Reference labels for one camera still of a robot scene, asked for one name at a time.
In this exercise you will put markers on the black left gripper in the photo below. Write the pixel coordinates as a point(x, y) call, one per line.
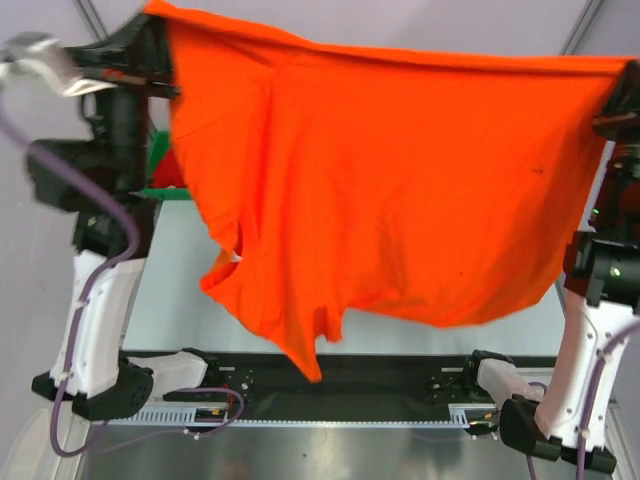
point(135, 60)

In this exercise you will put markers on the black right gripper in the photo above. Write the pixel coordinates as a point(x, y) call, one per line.
point(622, 110)

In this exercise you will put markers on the orange t shirt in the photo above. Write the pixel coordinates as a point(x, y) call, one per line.
point(441, 188)

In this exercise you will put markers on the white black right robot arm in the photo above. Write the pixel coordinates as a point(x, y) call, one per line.
point(567, 421)

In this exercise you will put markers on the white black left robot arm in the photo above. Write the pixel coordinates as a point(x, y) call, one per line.
point(112, 239)

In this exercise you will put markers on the green plastic tray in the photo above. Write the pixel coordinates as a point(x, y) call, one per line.
point(158, 147)

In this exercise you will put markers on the red t shirt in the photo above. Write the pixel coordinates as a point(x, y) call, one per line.
point(167, 173)

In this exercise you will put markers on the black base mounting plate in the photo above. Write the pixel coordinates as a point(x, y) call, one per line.
point(357, 381)

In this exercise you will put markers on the left aluminium corner post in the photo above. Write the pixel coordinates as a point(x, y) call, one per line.
point(91, 19)

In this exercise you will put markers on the aluminium corner post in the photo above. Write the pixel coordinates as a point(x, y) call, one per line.
point(91, 19)
point(581, 28)

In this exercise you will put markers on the right aluminium corner post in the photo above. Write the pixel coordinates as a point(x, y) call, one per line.
point(581, 28)

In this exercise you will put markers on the grey slotted cable duct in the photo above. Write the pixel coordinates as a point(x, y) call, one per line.
point(447, 416)

